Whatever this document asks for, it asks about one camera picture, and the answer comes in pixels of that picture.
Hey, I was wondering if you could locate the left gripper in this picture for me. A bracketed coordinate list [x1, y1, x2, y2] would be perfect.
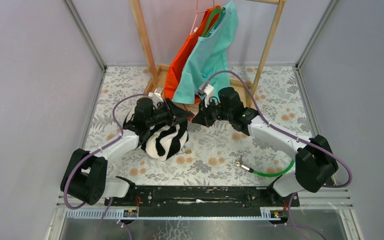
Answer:
[145, 97, 191, 128]

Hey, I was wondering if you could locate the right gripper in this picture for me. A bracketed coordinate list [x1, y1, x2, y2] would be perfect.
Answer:
[193, 96, 233, 128]

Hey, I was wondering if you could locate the brass padlock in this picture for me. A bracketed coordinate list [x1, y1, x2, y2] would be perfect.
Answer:
[176, 149, 192, 156]

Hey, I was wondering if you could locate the green cable lock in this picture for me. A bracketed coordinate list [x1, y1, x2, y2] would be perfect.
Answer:
[234, 156, 295, 178]

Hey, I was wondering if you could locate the red cable lock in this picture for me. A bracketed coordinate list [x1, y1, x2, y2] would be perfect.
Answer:
[183, 104, 195, 121]

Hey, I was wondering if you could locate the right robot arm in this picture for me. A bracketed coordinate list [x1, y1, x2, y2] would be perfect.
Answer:
[192, 85, 339, 206]

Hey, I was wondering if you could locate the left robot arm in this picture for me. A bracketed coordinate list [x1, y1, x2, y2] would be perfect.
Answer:
[60, 93, 194, 210]

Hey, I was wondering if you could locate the black white striped plush cloth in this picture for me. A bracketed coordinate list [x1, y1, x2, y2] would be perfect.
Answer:
[120, 108, 189, 162]

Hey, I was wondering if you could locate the wooden clothes rack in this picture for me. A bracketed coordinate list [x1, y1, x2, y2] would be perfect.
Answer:
[129, 0, 286, 107]

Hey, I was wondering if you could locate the orange shirt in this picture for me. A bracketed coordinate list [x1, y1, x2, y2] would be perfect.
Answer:
[163, 18, 205, 101]

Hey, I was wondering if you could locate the teal shirt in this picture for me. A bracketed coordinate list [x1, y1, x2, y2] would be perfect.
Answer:
[171, 0, 239, 104]

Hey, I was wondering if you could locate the pink clothes hanger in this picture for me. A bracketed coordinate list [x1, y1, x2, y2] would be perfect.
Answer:
[189, 0, 221, 37]

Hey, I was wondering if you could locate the green clothes hanger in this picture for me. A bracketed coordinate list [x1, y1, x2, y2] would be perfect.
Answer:
[201, 7, 226, 38]

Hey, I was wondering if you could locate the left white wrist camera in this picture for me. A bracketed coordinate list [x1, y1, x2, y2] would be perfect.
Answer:
[148, 87, 164, 106]

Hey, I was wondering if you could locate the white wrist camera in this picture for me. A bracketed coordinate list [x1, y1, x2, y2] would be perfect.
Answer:
[197, 84, 214, 107]
[148, 87, 164, 106]

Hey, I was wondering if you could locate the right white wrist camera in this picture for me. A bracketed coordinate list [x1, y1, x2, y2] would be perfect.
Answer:
[197, 84, 214, 107]

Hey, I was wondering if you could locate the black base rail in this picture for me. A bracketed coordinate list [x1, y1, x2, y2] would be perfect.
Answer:
[96, 177, 300, 211]

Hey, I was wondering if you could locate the white slotted cable duct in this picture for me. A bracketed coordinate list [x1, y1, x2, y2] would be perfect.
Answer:
[66, 206, 291, 221]

